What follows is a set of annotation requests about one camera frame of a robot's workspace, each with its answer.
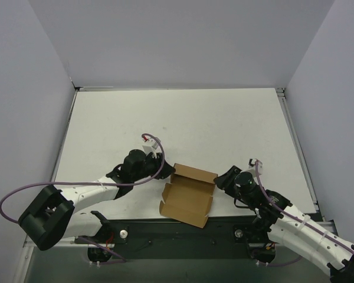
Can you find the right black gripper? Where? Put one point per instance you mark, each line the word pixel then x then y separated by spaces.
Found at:
pixel 228 180

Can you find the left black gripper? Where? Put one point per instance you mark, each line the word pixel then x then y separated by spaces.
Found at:
pixel 158 167

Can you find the brown cardboard paper box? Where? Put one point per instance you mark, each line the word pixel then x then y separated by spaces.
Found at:
pixel 188 196

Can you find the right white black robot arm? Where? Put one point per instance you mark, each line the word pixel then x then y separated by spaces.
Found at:
pixel 287 225

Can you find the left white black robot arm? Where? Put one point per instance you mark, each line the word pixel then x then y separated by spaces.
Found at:
pixel 55 213

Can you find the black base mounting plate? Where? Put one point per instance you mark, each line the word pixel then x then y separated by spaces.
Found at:
pixel 225 237

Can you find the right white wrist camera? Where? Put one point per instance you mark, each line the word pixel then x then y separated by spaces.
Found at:
pixel 255 167

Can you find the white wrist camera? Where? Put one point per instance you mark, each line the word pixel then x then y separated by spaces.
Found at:
pixel 150 146
pixel 255 167

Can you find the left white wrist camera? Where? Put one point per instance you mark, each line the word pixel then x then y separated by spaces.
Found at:
pixel 150 146

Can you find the aluminium table frame rail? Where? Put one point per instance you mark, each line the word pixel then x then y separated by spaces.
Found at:
pixel 317 216

